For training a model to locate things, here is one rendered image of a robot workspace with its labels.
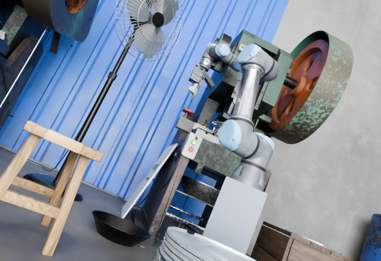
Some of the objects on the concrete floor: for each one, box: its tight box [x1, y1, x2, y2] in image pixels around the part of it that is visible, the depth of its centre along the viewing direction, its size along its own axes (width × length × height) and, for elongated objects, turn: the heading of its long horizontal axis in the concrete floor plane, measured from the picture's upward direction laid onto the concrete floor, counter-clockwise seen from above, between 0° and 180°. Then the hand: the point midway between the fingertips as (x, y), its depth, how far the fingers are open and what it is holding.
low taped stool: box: [0, 121, 103, 256], centre depth 105 cm, size 34×24×34 cm
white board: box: [121, 144, 178, 218], centre depth 230 cm, size 14×50×59 cm, turn 72°
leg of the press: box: [132, 112, 200, 246], centre depth 217 cm, size 92×12×90 cm, turn 72°
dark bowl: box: [92, 210, 151, 247], centre depth 147 cm, size 30×30×7 cm
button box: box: [119, 133, 202, 206], centre depth 236 cm, size 145×25×62 cm, turn 72°
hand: (194, 97), depth 189 cm, fingers closed
